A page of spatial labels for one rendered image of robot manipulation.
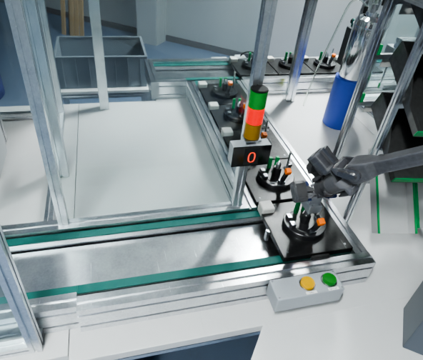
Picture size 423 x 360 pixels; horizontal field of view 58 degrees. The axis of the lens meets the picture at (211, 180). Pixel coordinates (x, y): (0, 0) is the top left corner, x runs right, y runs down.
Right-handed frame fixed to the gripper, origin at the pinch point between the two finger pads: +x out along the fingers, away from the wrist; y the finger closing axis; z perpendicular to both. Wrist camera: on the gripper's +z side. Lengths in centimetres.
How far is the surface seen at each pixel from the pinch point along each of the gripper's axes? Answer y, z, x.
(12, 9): 77, 41, -30
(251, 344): 0, -61, 94
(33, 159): 92, 37, 60
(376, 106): -24.3, 24.3, -7.6
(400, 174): -23.9, 0.6, -10.6
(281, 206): 3.6, -1.3, 17.0
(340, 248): -7.3, -18.4, 3.6
